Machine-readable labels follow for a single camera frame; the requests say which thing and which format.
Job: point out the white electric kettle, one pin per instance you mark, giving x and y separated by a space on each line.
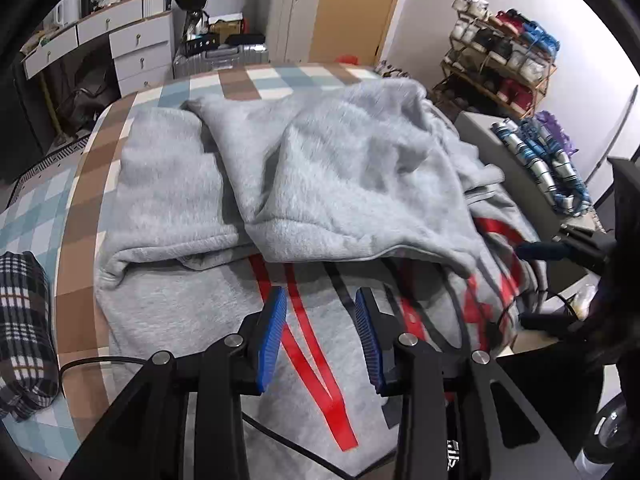
67 10

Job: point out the checked bed sheet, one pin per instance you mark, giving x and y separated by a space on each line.
85 200

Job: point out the flat black case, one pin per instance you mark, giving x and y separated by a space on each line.
245 40

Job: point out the white cabinet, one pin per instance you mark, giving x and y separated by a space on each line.
290 20

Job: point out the white desk with drawers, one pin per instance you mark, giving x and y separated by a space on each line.
140 42

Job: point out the wooden shoe rack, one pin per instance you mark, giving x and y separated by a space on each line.
545 91

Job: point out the pile of scattered shoes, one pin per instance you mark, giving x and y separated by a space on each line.
392 69

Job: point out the black box with lights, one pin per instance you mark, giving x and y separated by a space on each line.
200 44

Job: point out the brown box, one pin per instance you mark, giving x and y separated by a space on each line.
227 27

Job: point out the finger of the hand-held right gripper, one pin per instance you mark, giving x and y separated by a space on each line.
542 251
550 322

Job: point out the red plastic bag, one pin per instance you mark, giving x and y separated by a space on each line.
348 60

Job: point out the purple cloth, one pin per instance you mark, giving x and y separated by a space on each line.
555 127

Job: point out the blue striped cloth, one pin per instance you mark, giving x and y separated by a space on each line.
540 165

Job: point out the silver suitcase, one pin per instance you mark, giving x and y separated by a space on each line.
215 62

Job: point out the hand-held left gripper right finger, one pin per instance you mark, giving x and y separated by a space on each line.
370 340

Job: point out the wooden door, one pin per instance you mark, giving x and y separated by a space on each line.
350 10

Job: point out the grey printed hoodie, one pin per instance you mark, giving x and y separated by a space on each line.
325 170

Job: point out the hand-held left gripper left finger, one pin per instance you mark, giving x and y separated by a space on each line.
267 345

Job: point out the black backpack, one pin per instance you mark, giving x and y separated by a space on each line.
85 95

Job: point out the patterned floor rug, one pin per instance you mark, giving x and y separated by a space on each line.
55 157

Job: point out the dark plaid blanket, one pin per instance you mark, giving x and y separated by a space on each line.
25 330

